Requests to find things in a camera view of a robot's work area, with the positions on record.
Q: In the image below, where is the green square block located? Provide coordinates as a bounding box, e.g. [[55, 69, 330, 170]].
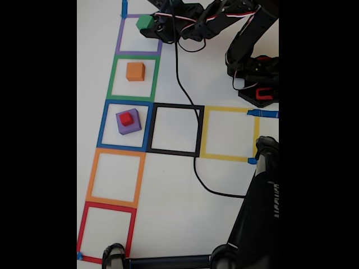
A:
[[136, 15, 154, 31]]

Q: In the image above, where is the orange square block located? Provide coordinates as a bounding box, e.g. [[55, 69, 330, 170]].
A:
[[126, 62, 146, 82]]

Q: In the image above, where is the small red cube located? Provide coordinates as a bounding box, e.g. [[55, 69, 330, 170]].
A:
[[119, 112, 135, 127]]

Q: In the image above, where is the large purple square block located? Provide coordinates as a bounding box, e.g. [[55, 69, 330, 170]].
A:
[[116, 108, 142, 136]]

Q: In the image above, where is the black tripod stand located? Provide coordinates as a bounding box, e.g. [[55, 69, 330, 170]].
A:
[[102, 136, 279, 269]]

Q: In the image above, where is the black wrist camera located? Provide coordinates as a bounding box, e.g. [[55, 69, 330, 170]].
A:
[[153, 19, 180, 44]]

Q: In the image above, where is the purple square frame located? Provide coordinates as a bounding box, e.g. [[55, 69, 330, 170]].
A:
[[114, 13, 166, 57]]

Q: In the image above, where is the black camera cable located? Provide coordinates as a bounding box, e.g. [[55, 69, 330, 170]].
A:
[[169, 0, 248, 198]]

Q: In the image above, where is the green square frame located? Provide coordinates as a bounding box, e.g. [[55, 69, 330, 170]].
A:
[[106, 54, 160, 102]]

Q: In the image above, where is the blue square frame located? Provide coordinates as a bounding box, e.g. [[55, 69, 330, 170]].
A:
[[96, 99, 154, 153]]

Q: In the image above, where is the black square frame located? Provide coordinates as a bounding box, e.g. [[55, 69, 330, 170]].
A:
[[145, 102, 205, 157]]

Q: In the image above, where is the yellow square frame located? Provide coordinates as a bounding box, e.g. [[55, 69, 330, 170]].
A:
[[199, 105, 260, 163]]

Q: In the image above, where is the orange square frame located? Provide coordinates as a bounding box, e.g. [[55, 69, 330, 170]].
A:
[[86, 147, 147, 208]]

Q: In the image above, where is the red square frame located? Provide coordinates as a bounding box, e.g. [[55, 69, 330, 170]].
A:
[[77, 201, 137, 265]]

